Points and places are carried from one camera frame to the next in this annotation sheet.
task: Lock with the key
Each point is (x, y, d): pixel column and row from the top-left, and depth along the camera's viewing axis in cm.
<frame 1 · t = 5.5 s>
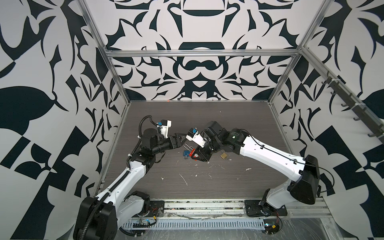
left hand: (186, 134, 75), fingers open
right hand: (193, 153, 71), fingers open
brass padlock: (223, 155, 93), point 2 cm above the table

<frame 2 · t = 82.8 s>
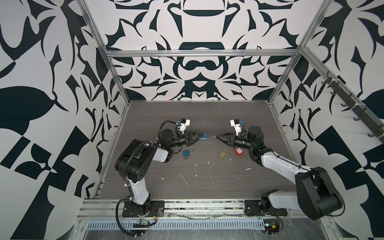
left hand: (204, 133, 78), fingers closed
right hand: (217, 137, 78), fingers closed
red padlock: (239, 151, 94), point 3 cm above the table
the other named things where they were.

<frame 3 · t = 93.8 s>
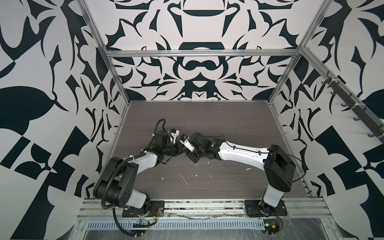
left hand: (191, 144, 85), fingers closed
right hand: (189, 151, 84), fingers open
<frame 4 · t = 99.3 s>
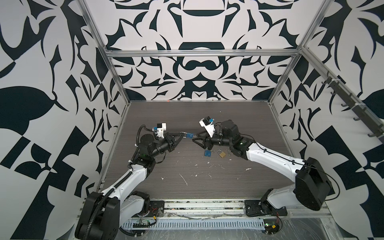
left hand: (185, 132, 73), fingers closed
right hand: (195, 137, 75), fingers open
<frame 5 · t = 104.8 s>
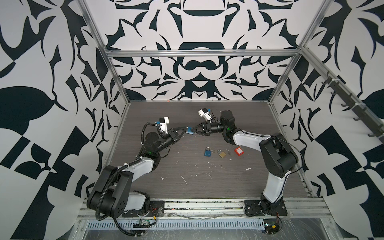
left hand: (188, 126, 76), fingers closed
right hand: (192, 132, 76), fingers closed
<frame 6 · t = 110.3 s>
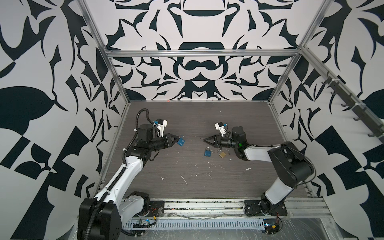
left hand: (179, 135, 78), fingers closed
right hand: (205, 141, 83), fingers closed
